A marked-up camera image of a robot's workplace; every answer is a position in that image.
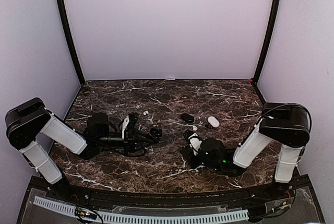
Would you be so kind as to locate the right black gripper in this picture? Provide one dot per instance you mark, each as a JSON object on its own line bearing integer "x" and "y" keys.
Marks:
{"x": 189, "y": 157}

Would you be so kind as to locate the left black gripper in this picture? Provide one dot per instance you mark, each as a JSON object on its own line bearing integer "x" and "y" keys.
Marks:
{"x": 130, "y": 140}

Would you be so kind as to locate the black round charging case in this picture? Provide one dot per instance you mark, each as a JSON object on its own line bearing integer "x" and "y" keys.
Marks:
{"x": 156, "y": 133}

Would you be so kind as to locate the white oval charging case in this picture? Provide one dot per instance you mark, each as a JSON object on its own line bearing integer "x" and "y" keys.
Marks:
{"x": 213, "y": 121}

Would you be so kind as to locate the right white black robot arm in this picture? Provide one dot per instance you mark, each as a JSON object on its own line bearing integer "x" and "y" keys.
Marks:
{"x": 287, "y": 123}

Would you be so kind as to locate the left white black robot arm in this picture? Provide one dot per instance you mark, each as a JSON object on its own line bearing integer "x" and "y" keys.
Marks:
{"x": 30, "y": 119}

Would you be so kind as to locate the black oval charging case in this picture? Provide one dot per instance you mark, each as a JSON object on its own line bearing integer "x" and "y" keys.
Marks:
{"x": 187, "y": 118}

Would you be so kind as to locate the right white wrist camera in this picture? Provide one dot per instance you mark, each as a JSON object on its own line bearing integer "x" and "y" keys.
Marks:
{"x": 193, "y": 140}

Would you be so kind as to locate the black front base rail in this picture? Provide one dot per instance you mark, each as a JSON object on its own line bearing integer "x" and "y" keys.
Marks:
{"x": 250, "y": 197}

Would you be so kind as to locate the white slotted cable duct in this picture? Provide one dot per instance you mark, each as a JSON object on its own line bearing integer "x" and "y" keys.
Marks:
{"x": 124, "y": 214}

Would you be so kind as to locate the left black frame post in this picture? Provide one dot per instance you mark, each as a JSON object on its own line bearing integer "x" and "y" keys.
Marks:
{"x": 70, "y": 41}

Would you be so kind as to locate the black frame post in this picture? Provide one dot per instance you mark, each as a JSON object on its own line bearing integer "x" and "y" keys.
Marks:
{"x": 266, "y": 42}
{"x": 70, "y": 41}

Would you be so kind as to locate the right black frame post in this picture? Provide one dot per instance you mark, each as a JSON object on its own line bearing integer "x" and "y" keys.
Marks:
{"x": 266, "y": 42}

